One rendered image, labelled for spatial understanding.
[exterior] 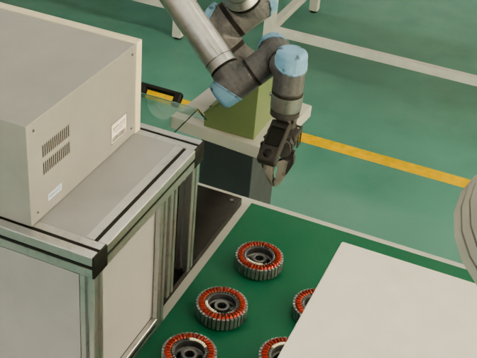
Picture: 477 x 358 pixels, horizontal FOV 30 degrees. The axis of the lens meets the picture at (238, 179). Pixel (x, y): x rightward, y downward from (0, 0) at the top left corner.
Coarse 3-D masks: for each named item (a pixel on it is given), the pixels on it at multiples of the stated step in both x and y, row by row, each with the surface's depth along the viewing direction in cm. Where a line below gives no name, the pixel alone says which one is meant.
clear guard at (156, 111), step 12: (144, 96) 208; (144, 108) 203; (156, 108) 203; (168, 108) 204; (180, 108) 204; (192, 108) 205; (144, 120) 198; (156, 120) 199; (168, 120) 199; (180, 120) 200; (204, 120) 212
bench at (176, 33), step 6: (132, 0) 484; (138, 0) 482; (144, 0) 481; (150, 0) 479; (156, 0) 478; (162, 6) 478; (174, 24) 480; (174, 30) 482; (174, 36) 484; (180, 36) 483
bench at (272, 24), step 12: (276, 0) 451; (300, 0) 493; (312, 0) 527; (276, 12) 457; (288, 12) 478; (312, 12) 531; (264, 24) 459; (276, 24) 464; (288, 36) 457; (300, 36) 454; (312, 36) 454; (336, 48) 450; (348, 48) 447; (360, 48) 446; (384, 60) 443; (396, 60) 440; (408, 60) 439; (432, 72) 436; (444, 72) 433; (456, 72) 432; (468, 84) 431
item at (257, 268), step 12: (240, 252) 207; (252, 252) 210; (264, 252) 210; (276, 252) 208; (240, 264) 204; (252, 264) 203; (264, 264) 204; (276, 264) 204; (252, 276) 203; (264, 276) 203
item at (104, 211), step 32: (128, 160) 175; (160, 160) 176; (192, 160) 180; (96, 192) 165; (128, 192) 166; (160, 192) 169; (0, 224) 155; (64, 224) 156; (96, 224) 157; (128, 224) 159; (32, 256) 155; (64, 256) 151; (96, 256) 149
